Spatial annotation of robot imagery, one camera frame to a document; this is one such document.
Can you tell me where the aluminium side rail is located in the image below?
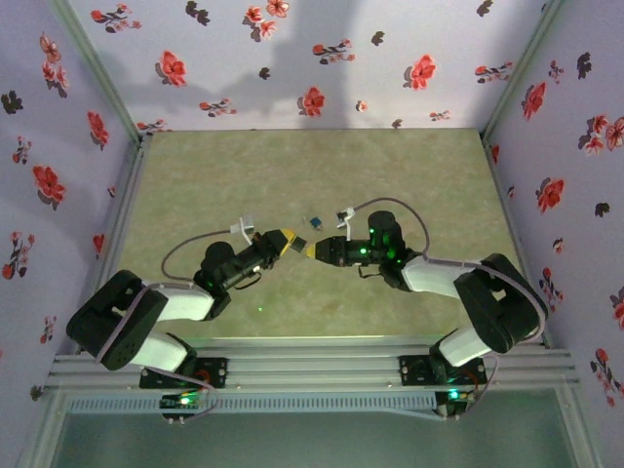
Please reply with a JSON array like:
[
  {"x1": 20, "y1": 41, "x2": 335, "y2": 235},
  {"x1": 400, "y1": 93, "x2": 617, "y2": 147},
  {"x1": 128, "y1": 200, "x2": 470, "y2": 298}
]
[
  {"x1": 480, "y1": 131, "x2": 555, "y2": 350},
  {"x1": 77, "y1": 135, "x2": 153, "y2": 353}
]

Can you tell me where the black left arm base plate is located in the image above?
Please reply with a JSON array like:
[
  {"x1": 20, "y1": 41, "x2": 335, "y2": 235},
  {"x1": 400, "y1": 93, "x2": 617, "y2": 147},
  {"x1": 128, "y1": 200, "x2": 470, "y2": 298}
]
[{"x1": 138, "y1": 357, "x2": 230, "y2": 391}]

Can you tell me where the circuit board with green light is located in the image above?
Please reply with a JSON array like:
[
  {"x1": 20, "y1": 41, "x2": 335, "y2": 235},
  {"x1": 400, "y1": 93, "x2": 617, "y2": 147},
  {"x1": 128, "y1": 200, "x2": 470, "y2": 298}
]
[
  {"x1": 435, "y1": 387, "x2": 477, "y2": 423},
  {"x1": 159, "y1": 389, "x2": 206, "y2": 424}
]

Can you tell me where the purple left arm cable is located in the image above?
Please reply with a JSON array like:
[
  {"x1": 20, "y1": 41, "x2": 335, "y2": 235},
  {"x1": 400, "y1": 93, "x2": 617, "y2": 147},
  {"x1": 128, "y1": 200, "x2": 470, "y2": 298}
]
[{"x1": 95, "y1": 226, "x2": 245, "y2": 365}]

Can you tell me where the grey slotted cable duct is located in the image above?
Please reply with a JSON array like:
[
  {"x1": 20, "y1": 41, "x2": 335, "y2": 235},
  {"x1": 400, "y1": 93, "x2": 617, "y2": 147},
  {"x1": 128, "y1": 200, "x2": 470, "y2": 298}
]
[{"x1": 65, "y1": 393, "x2": 438, "y2": 415}]

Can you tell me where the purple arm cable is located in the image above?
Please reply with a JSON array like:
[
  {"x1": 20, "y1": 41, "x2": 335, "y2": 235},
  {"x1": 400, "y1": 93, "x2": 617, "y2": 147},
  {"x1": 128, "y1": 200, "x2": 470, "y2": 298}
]
[
  {"x1": 351, "y1": 196, "x2": 550, "y2": 342},
  {"x1": 95, "y1": 226, "x2": 245, "y2": 365}
]

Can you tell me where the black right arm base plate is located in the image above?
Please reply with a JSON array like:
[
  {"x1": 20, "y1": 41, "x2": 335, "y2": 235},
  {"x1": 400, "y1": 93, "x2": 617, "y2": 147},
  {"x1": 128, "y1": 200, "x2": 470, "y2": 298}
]
[{"x1": 398, "y1": 354, "x2": 488, "y2": 391}]

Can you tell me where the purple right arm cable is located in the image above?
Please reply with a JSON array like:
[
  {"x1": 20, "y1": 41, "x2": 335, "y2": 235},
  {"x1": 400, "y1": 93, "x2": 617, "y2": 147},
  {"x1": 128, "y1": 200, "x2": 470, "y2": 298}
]
[{"x1": 351, "y1": 196, "x2": 550, "y2": 342}]

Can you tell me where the aluminium frame post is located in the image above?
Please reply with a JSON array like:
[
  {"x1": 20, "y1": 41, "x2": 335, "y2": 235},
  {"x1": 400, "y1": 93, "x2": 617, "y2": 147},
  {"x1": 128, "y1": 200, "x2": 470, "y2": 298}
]
[
  {"x1": 480, "y1": 0, "x2": 566, "y2": 142},
  {"x1": 51, "y1": 0, "x2": 147, "y2": 145}
]

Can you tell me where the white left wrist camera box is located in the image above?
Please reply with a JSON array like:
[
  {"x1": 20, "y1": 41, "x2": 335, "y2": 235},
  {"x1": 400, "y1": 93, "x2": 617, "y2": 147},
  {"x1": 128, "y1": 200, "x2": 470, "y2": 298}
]
[{"x1": 228, "y1": 214, "x2": 256, "y2": 241}]

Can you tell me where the long aluminium base rail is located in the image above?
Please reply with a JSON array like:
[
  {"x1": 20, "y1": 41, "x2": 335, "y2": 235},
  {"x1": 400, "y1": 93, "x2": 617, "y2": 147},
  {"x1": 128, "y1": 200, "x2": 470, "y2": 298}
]
[{"x1": 46, "y1": 335, "x2": 581, "y2": 391}]

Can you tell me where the short purple cable loop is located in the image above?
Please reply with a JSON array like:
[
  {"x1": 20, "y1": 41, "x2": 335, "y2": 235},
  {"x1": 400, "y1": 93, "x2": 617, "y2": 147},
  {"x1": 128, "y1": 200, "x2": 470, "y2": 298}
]
[
  {"x1": 168, "y1": 377, "x2": 221, "y2": 423},
  {"x1": 455, "y1": 351, "x2": 501, "y2": 420}
]

